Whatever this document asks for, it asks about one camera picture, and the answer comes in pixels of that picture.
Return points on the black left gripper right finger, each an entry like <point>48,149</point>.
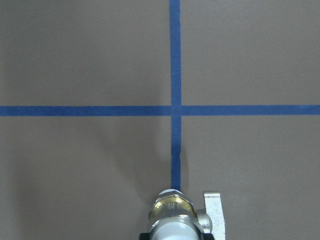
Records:
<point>206,236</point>

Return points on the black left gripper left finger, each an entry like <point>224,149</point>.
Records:
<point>145,236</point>

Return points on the white PPR brass valve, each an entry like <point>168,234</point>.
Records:
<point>173,217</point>

